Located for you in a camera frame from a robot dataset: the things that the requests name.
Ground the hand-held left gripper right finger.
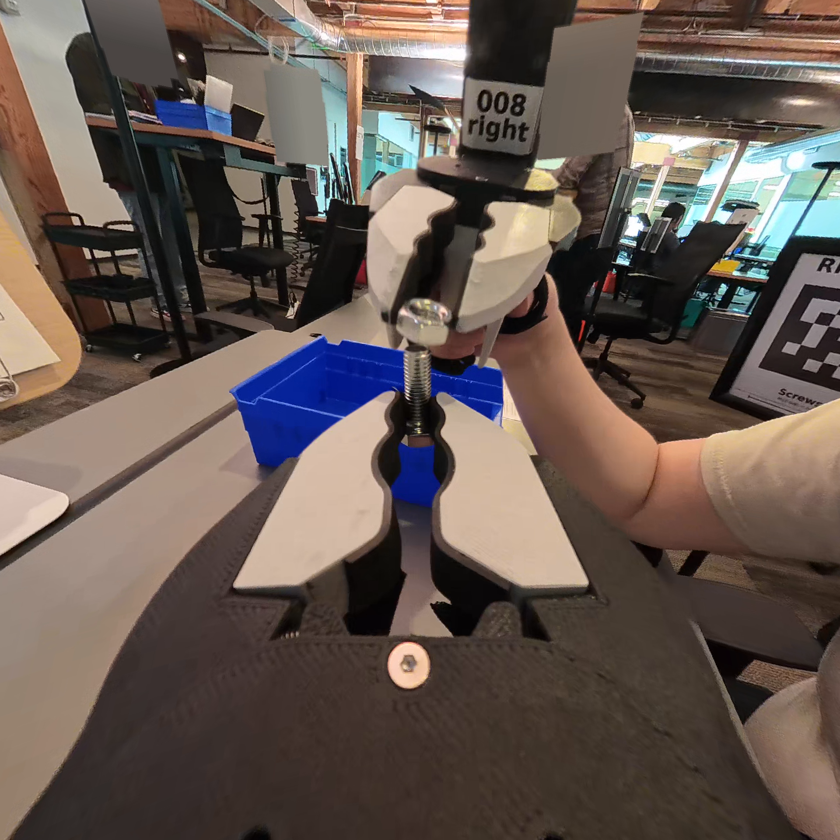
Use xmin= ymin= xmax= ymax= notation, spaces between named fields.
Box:
xmin=430 ymin=390 xmax=592 ymax=601

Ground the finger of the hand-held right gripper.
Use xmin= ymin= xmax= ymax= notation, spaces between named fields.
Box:
xmin=451 ymin=200 xmax=555 ymax=334
xmin=366 ymin=184 xmax=460 ymax=349

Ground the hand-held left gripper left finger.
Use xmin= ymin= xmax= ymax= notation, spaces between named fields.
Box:
xmin=231 ymin=390 xmax=406 ymax=601

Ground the steel hex bolt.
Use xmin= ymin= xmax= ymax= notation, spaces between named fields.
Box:
xmin=395 ymin=298 xmax=458 ymax=439

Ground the blue plastic bin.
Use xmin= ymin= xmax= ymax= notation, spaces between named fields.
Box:
xmin=230 ymin=336 xmax=506 ymax=508

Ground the person's right forearm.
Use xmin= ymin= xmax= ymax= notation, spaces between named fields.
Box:
xmin=518 ymin=328 xmax=713 ymax=555

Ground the person's right hand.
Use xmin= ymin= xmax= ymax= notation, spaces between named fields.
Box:
xmin=430 ymin=276 xmax=572 ymax=375

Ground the wooden pillar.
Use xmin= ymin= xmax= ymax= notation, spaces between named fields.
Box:
xmin=346 ymin=52 xmax=365 ymax=198

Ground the grey trash can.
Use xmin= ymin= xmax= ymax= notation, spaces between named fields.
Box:
xmin=692 ymin=307 xmax=750 ymax=357

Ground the wooden top desk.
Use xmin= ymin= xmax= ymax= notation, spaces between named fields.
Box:
xmin=85 ymin=115 xmax=309 ymax=362

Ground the blue storage bin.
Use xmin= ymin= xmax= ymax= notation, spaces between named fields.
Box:
xmin=154 ymin=100 xmax=234 ymax=135

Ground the person's torso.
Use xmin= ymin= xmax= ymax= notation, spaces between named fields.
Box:
xmin=699 ymin=397 xmax=840 ymax=840

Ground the black desk chair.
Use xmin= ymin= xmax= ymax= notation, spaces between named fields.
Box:
xmin=656 ymin=545 xmax=824 ymax=723

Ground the black stand pole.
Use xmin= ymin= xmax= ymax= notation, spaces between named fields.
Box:
xmin=82 ymin=0 xmax=217 ymax=380

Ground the black framed marker sign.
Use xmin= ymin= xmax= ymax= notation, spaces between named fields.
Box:
xmin=709 ymin=235 xmax=840 ymax=421

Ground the black utility cart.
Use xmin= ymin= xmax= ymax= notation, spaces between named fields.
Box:
xmin=41 ymin=211 xmax=173 ymax=362

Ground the white board stand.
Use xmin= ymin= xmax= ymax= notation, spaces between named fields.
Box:
xmin=0 ymin=474 xmax=70 ymax=559

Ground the wooden beam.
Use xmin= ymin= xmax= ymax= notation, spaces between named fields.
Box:
xmin=0 ymin=26 xmax=112 ymax=332

